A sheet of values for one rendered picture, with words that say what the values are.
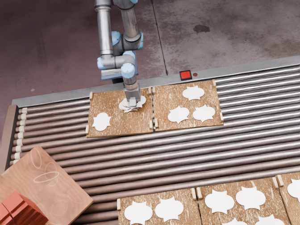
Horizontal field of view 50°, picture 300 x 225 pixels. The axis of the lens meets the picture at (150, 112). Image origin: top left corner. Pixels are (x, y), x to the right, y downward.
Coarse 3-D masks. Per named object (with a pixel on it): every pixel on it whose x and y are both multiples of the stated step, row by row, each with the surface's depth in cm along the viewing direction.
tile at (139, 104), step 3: (141, 96) 205; (141, 99) 204; (144, 99) 204; (126, 102) 204; (138, 102) 203; (141, 102) 203; (144, 102) 202; (126, 105) 202; (138, 105) 201; (141, 105) 201; (132, 108) 200
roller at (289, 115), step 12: (240, 120) 194; (252, 120) 193; (264, 120) 193; (276, 120) 193; (156, 132) 196; (168, 132) 194; (180, 132) 194; (192, 132) 194; (84, 144) 196; (96, 144) 195; (108, 144) 195; (120, 144) 196; (12, 156) 197
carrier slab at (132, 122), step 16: (96, 96) 215; (112, 96) 214; (144, 96) 211; (96, 112) 207; (112, 112) 206; (128, 112) 204; (144, 112) 203; (112, 128) 199; (128, 128) 197; (144, 128) 196
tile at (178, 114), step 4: (176, 108) 201; (180, 108) 201; (184, 108) 200; (172, 112) 200; (176, 112) 199; (180, 112) 199; (184, 112) 199; (188, 112) 198; (168, 116) 198; (172, 116) 198; (176, 116) 198; (180, 116) 197; (184, 116) 197; (172, 120) 196; (176, 120) 196; (180, 120) 196
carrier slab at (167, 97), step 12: (180, 84) 214; (192, 84) 212; (204, 84) 211; (156, 96) 210; (168, 96) 209; (180, 96) 208; (204, 96) 205; (216, 96) 204; (156, 108) 204; (168, 108) 203; (192, 108) 201; (216, 108) 199; (168, 120) 198; (192, 120) 196; (216, 120) 194
